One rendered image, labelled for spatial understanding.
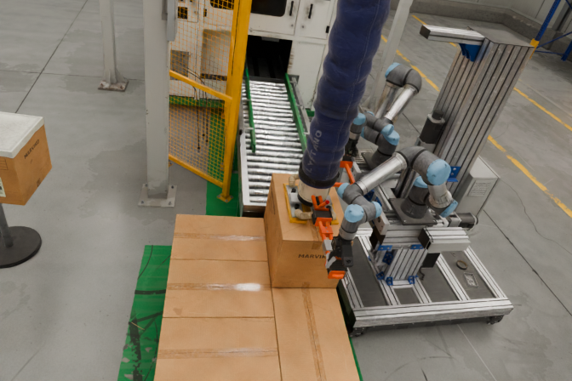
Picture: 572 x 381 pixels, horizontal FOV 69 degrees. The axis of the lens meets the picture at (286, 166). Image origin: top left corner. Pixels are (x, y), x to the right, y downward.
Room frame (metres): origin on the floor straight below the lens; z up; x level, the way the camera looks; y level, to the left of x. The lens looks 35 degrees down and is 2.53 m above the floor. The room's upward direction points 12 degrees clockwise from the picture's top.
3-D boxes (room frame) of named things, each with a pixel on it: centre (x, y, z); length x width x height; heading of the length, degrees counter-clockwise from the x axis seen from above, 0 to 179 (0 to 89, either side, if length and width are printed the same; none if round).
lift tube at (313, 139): (1.96, -0.19, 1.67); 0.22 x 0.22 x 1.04
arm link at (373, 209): (1.48, -0.39, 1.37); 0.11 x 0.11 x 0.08; 42
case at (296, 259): (1.96, -0.19, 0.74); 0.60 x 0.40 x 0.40; 14
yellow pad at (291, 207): (1.94, -0.09, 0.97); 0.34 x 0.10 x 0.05; 14
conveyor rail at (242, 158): (3.37, 0.49, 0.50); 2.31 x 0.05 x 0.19; 14
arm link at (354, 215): (1.40, -0.33, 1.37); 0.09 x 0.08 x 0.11; 132
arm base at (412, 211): (1.99, -0.79, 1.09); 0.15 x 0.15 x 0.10
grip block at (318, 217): (1.72, -0.24, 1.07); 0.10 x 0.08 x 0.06; 104
